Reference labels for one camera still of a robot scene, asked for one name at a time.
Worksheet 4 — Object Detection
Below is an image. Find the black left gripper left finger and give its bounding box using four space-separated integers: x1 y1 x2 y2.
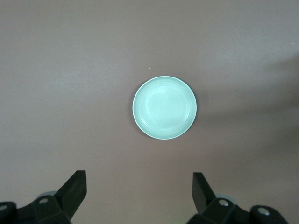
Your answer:
31 170 88 224

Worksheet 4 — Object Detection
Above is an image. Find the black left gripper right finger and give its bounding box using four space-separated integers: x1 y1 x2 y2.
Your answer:
188 172 252 224

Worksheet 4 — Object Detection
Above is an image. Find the green round plate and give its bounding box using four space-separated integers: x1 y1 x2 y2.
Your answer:
132 75 198 140

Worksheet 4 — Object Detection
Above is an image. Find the brown table cloth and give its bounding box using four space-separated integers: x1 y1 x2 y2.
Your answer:
0 0 299 224

